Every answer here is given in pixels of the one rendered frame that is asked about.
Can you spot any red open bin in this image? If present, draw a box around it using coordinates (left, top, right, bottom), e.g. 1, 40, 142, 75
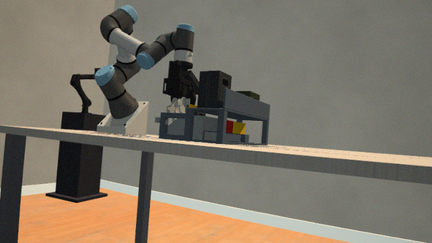
226, 120, 233, 133

